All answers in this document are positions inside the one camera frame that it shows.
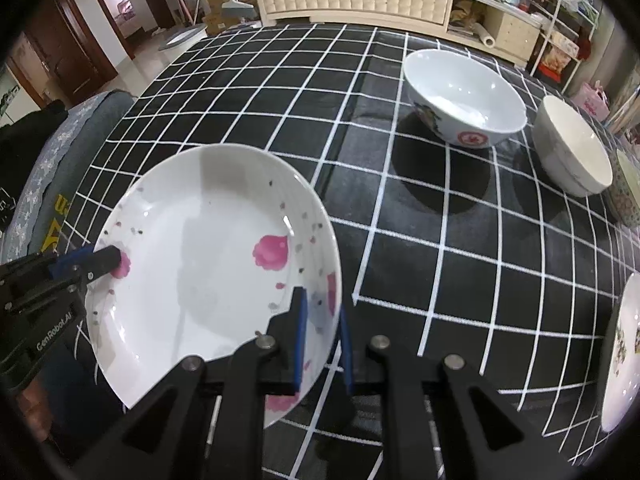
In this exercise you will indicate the white bowl with red print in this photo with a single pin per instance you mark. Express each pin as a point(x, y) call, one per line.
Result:
point(460, 90)

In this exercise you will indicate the white plate with pink flowers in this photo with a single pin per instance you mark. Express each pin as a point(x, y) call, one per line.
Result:
point(200, 260)

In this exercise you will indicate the dark cloth with yellow print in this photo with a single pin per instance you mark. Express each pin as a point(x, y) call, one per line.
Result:
point(57, 220)

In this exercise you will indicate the brown wooden door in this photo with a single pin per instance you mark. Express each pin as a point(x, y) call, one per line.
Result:
point(75, 50)

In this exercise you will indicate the plain white bowl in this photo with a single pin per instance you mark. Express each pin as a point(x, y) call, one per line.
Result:
point(570, 155)

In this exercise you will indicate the black cloth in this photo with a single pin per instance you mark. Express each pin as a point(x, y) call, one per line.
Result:
point(25, 145)

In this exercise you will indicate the pink bag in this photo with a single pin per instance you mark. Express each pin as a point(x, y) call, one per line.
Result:
point(592, 102)

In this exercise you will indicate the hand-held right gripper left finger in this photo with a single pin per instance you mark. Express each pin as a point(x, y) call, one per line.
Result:
point(299, 340)

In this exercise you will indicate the white plate with plant print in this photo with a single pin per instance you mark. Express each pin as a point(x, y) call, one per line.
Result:
point(625, 360)

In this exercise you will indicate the green patterned bowl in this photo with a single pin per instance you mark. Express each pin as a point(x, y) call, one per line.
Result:
point(627, 190)

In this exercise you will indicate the black grid tablecloth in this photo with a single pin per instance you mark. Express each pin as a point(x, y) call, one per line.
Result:
point(350, 160)

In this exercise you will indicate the grey floral sofa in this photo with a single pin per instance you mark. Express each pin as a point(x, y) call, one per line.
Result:
point(75, 130)

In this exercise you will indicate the cardboard box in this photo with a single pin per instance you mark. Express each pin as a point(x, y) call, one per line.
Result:
point(217, 15)

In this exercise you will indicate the white paper roll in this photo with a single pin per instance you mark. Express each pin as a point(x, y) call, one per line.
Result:
point(484, 35)

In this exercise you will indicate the white round stool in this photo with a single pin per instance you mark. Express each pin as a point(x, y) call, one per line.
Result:
point(182, 37)

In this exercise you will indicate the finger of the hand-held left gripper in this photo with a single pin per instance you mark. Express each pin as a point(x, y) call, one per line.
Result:
point(107, 262)
point(65, 265)

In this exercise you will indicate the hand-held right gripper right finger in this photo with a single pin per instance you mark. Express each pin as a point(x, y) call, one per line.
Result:
point(346, 355)

